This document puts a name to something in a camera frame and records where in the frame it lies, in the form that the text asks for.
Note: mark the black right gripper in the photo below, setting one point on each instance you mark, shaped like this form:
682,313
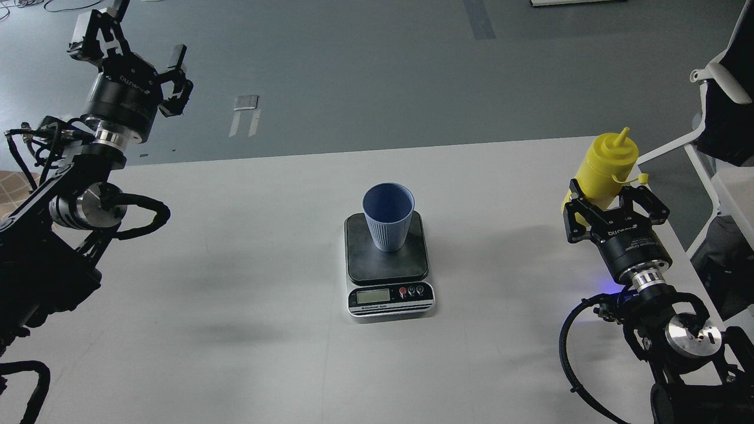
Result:
624,236

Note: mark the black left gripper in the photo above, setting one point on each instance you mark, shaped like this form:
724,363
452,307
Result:
126,90

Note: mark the yellow squeeze bottle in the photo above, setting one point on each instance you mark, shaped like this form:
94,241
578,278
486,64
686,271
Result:
607,166

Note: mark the blue ribbed plastic cup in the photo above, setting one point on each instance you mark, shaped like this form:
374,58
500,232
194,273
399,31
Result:
388,209

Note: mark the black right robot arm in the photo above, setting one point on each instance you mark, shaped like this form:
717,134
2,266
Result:
702,374

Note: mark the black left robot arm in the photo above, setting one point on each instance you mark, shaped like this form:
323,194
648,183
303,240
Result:
52,242

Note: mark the black digital kitchen scale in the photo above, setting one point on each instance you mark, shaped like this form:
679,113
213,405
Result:
386,285

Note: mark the grey floor outlet plate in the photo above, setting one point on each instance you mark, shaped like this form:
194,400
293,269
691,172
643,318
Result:
246,102

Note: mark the black white office chair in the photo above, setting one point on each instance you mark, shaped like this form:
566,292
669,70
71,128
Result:
720,253

